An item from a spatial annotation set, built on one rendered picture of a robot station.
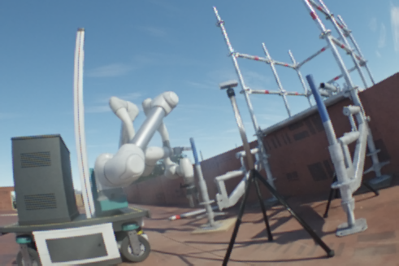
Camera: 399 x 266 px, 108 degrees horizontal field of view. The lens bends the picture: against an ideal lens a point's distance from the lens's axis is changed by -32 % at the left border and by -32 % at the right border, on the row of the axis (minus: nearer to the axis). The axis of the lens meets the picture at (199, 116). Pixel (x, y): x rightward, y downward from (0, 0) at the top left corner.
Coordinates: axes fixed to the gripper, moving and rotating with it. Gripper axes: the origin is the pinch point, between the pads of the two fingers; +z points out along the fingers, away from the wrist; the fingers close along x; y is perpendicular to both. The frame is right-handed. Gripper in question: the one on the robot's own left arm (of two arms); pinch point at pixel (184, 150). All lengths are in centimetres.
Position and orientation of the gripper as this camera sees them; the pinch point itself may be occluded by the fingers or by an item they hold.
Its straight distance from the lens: 167.7
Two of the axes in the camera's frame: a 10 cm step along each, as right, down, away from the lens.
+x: 6.4, -3.6, -6.8
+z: 7.3, 0.2, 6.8
